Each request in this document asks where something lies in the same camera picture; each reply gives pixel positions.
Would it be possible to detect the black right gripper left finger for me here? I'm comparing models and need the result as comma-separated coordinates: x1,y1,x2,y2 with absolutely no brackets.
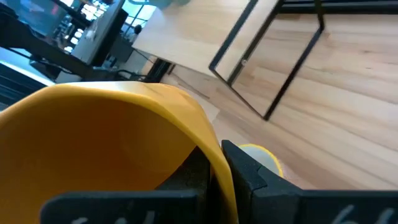
40,146,215,224

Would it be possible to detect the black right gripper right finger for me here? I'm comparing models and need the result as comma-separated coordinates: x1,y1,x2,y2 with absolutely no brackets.
221,139,398,224

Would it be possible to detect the yellow patterned white mug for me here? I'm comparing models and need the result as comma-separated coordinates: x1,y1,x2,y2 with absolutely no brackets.
238,143,284,179

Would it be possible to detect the plain yellow mug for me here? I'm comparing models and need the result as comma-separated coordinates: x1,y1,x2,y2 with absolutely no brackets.
0,81,239,224

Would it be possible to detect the grey side desk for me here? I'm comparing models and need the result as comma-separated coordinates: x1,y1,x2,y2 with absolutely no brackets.
0,0,129,82

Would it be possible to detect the black aluminium table frame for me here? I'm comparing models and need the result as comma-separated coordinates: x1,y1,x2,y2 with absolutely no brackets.
144,58,175,84

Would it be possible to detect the wooden shelf with black frame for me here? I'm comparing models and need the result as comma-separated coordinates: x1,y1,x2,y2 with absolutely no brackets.
132,0,398,122

